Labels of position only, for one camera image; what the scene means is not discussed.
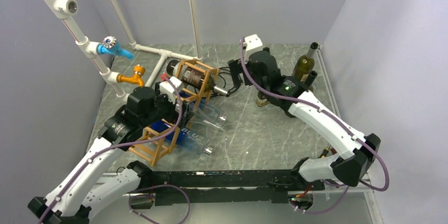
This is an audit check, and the purple cable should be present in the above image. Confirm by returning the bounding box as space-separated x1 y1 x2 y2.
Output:
239 38 390 214
36 77 183 224

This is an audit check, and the wooden wine rack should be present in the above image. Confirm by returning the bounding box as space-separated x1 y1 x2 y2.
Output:
128 60 227 166

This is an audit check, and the blue plastic faucet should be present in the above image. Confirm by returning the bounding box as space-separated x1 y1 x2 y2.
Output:
97 36 134 60

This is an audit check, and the orange plastic faucet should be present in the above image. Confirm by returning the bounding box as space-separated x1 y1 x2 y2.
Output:
116 64 146 87

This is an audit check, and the dark wine bottle front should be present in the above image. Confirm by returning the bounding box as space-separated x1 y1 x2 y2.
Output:
166 59 230 97

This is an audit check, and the yellow black screwdriver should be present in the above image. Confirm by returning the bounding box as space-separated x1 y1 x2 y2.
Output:
320 148 330 158

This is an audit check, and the black coiled cable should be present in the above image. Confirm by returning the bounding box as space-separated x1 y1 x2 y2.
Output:
210 67 244 98

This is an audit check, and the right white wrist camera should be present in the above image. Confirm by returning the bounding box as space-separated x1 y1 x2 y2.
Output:
243 34 263 53

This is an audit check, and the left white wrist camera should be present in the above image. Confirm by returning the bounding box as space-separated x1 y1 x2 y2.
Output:
159 73 184 104

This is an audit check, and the green wine bottle rear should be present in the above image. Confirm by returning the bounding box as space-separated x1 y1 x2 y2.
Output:
292 42 319 81

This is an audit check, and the tall blue square bottle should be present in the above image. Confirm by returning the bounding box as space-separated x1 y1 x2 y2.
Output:
180 92 227 123

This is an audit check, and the dark wine bottle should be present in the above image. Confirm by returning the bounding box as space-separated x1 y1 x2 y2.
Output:
304 70 318 89
166 59 230 97

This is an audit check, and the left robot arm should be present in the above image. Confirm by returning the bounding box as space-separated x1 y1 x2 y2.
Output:
27 79 184 223

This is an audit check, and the clear liquor bottle black cap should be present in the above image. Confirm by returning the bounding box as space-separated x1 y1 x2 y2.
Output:
255 91 270 107

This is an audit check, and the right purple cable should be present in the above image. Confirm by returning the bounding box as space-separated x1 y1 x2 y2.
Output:
239 38 390 214

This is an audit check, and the white PVC pipe frame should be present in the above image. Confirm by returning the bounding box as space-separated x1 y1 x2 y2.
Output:
44 0 203 102

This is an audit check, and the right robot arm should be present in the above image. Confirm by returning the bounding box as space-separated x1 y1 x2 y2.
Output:
228 48 381 190

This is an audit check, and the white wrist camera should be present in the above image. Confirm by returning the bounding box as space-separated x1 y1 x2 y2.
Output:
243 34 263 53
159 73 184 104

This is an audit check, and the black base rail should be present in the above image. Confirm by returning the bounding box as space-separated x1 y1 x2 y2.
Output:
133 169 325 206

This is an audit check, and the dark wine bottle right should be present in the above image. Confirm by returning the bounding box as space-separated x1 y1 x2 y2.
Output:
304 70 318 89

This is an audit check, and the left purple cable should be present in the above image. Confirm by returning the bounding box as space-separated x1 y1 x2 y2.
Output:
36 77 183 224

